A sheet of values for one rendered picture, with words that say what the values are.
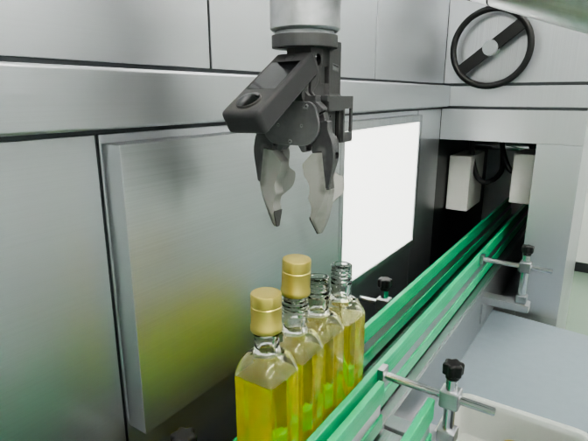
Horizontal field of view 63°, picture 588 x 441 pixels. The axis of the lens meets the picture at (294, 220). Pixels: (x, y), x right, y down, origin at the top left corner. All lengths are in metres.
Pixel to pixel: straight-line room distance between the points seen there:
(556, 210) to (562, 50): 0.42
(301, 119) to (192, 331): 0.30
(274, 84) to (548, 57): 1.07
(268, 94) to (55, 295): 0.29
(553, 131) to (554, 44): 0.22
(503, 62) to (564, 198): 0.40
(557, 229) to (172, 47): 1.17
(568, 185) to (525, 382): 0.55
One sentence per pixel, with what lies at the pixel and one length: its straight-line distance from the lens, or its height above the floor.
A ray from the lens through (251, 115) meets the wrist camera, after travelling 0.45.
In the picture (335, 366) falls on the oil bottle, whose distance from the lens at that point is 0.66.
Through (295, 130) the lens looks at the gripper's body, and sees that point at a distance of 0.52.
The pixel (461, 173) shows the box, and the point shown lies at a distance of 1.64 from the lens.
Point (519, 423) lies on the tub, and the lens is 0.97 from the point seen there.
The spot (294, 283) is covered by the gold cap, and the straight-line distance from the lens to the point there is 0.55.
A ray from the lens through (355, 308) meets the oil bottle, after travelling 0.68.
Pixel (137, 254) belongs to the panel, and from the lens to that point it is 0.55.
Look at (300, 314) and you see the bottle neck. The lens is 0.57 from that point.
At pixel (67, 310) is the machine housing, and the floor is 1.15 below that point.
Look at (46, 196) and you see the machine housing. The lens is 0.51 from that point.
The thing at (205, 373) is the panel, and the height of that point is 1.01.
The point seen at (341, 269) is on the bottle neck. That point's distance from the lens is 0.66.
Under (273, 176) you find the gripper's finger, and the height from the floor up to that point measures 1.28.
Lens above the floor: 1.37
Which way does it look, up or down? 15 degrees down
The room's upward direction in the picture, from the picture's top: straight up
